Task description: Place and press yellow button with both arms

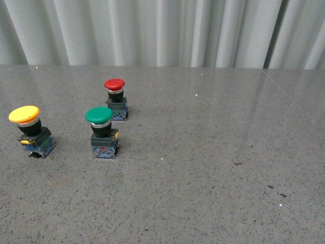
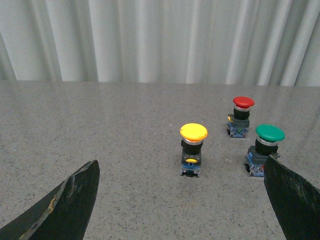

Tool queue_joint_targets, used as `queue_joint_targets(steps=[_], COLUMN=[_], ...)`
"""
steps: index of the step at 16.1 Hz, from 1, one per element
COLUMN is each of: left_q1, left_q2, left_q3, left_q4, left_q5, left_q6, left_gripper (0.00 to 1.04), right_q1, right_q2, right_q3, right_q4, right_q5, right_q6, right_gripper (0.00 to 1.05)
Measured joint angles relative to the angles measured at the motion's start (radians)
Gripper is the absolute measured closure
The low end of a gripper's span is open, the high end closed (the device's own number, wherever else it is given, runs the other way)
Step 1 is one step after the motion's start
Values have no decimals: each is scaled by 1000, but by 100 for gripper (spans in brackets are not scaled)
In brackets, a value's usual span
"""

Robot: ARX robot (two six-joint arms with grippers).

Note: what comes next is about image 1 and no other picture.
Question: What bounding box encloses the green mushroom push button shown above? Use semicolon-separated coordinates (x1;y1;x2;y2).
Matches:
85;106;119;159

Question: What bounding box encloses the yellow mushroom push button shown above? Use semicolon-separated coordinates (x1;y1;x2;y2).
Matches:
8;105;56;158

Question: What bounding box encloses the white pleated curtain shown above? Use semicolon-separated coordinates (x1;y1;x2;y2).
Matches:
1;1;324;70

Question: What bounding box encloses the red mushroom push button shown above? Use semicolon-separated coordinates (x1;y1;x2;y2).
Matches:
104;78;128;121

